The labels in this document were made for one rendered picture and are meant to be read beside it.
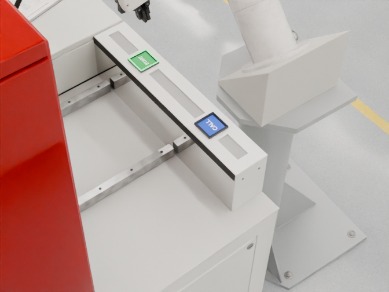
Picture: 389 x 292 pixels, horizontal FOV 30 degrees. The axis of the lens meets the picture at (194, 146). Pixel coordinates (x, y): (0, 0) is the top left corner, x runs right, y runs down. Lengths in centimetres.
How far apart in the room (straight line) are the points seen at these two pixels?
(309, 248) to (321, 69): 91
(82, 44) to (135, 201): 43
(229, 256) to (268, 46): 52
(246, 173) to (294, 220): 108
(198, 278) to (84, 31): 68
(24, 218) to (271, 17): 119
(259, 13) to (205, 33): 149
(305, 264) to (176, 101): 105
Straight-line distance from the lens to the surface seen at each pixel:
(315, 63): 182
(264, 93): 175
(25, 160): 67
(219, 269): 170
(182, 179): 173
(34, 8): 195
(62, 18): 191
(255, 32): 182
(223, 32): 329
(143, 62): 178
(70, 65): 188
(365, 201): 277
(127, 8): 160
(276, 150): 204
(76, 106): 187
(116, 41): 185
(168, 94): 171
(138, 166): 171
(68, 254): 82
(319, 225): 266
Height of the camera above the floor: 221
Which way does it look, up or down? 51 degrees down
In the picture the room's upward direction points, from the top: 2 degrees clockwise
